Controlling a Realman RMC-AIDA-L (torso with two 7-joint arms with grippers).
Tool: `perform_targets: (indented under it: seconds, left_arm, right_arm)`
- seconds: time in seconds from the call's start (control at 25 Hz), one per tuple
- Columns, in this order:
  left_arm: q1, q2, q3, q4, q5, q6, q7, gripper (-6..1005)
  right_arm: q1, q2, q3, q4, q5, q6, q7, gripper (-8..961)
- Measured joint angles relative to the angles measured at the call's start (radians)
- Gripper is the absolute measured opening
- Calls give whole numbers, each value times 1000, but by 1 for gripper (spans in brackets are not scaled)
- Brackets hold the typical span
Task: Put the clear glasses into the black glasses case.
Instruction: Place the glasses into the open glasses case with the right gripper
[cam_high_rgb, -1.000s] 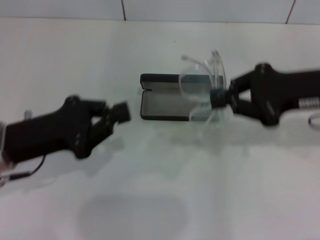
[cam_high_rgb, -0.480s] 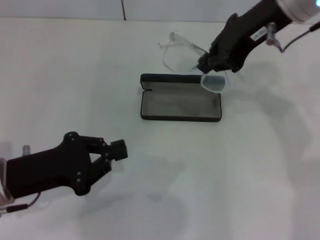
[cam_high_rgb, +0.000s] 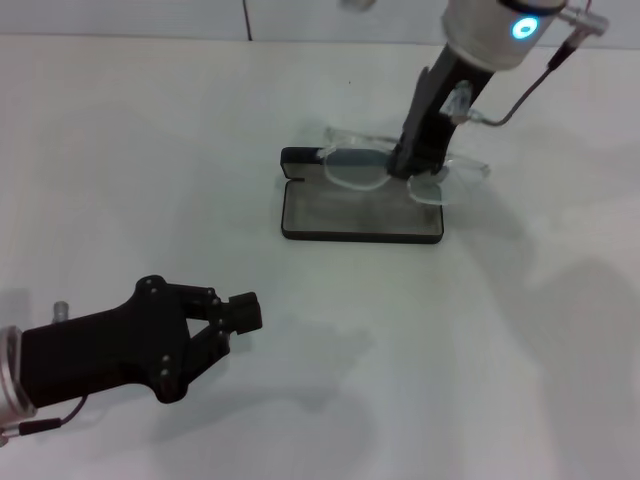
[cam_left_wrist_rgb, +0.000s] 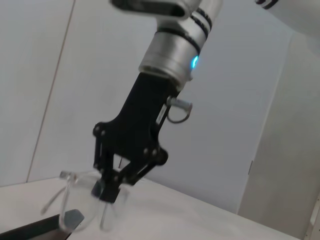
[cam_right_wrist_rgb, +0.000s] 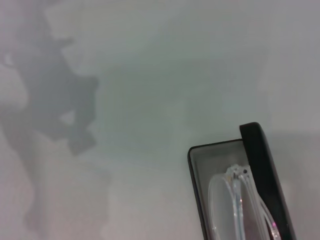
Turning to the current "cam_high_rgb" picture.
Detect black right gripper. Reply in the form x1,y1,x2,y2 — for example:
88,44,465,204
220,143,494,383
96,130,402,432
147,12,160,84
387,44,496,183

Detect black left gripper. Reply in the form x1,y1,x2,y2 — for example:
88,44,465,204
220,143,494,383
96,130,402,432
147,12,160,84
22,274,264,406

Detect clear white glasses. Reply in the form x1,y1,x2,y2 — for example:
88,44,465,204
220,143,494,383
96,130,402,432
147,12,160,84
314,124,492,207

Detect black glasses case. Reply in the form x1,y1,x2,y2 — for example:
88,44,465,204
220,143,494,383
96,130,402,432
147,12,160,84
279,146,445,245

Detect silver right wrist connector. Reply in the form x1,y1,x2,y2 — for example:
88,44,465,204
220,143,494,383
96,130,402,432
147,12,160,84
559,6,612,37

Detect clear cable plug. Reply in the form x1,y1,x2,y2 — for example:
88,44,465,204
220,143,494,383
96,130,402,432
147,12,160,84
446,79,485,125

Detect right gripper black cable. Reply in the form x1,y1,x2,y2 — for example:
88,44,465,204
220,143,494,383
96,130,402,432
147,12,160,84
467,33,581,127

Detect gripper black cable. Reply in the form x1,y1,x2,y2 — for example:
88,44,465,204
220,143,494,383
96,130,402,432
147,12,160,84
467,33,581,127
0,394,92,442

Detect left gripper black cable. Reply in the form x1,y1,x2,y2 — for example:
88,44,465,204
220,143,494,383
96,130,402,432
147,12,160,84
0,394,92,442

